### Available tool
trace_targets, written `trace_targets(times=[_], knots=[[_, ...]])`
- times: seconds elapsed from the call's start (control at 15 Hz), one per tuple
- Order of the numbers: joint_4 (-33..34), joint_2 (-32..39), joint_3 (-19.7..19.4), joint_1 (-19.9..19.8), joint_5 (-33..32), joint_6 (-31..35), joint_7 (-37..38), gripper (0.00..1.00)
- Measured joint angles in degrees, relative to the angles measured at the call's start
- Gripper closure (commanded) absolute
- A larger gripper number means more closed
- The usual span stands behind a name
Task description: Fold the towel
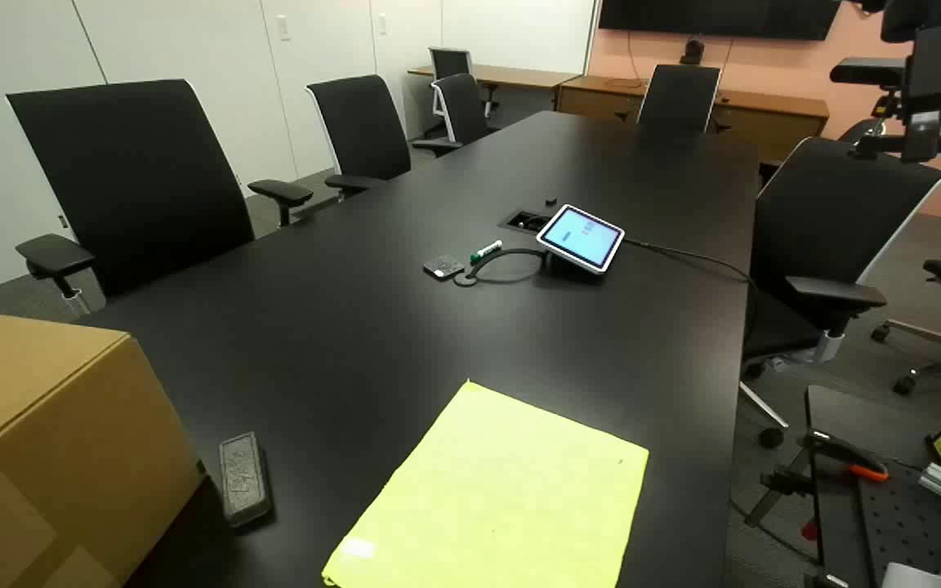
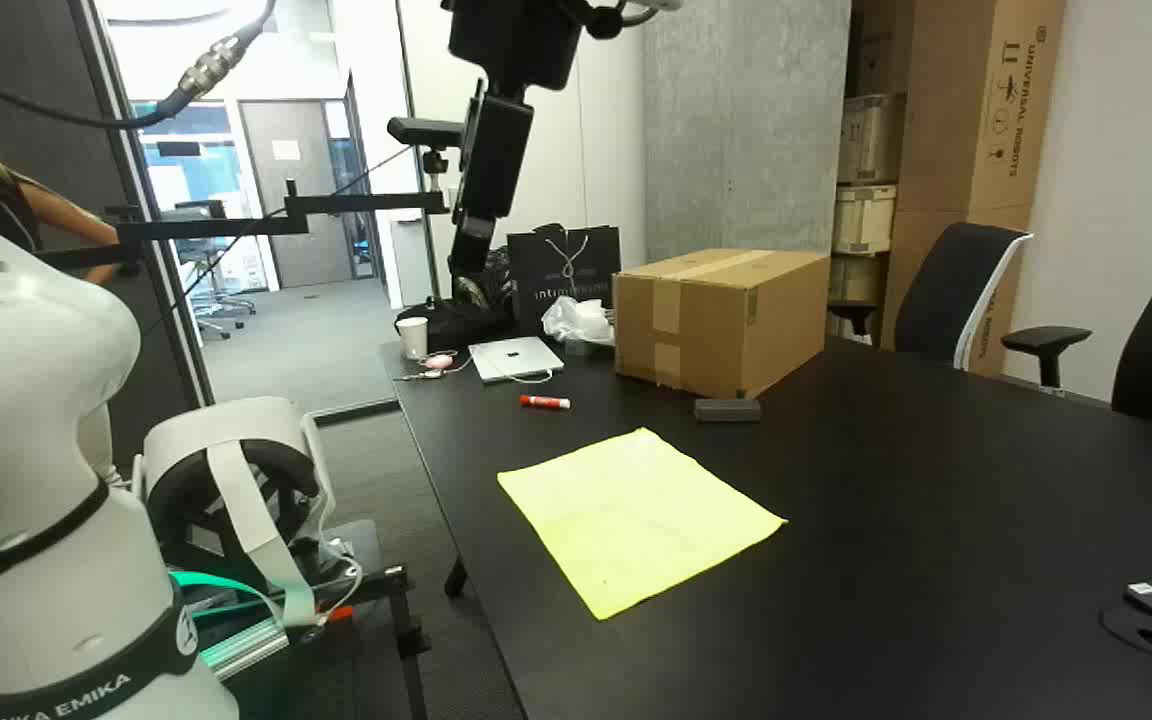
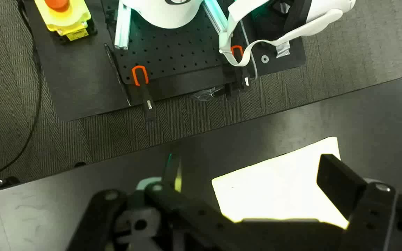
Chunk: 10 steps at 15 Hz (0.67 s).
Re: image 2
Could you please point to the brown storage box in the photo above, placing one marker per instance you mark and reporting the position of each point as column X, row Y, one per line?
column 868, row 132

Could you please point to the white crumpled plastic bag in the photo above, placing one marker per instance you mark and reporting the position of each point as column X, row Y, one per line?
column 579, row 320

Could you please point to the grey door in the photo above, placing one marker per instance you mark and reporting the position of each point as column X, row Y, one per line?
column 298, row 202

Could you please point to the white VR headset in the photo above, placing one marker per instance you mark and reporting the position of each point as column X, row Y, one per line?
column 239, row 443

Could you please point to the black camera on stand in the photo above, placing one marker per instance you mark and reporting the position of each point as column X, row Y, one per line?
column 423, row 128

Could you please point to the red marker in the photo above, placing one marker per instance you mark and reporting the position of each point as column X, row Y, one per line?
column 545, row 400

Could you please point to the grey background office chair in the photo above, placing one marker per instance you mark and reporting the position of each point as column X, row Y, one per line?
column 216, row 280

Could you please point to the brown cardboard box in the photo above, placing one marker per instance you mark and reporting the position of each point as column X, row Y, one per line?
column 722, row 315

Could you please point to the black camera boom bar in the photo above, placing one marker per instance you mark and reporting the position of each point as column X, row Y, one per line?
column 336, row 202

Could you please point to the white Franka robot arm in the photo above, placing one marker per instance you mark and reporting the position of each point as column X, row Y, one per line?
column 30, row 443

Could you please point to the small black block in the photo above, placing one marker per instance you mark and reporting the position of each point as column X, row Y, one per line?
column 728, row 410

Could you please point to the black metal stand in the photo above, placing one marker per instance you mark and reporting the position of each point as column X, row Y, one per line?
column 403, row 626

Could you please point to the white paper cup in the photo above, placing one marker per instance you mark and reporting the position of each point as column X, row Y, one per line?
column 414, row 336

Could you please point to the beige storage box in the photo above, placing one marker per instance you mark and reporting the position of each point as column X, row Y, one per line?
column 865, row 219

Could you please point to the tall cardboard box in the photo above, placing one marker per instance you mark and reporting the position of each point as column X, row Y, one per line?
column 968, row 122

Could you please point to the black bag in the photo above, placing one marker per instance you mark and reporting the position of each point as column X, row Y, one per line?
column 579, row 262

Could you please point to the yellow towel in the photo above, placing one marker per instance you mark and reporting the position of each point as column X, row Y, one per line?
column 638, row 520

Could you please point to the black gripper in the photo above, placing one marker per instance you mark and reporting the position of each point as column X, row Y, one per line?
column 516, row 42

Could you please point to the black office chair white frame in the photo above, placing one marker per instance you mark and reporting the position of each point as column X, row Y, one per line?
column 959, row 284

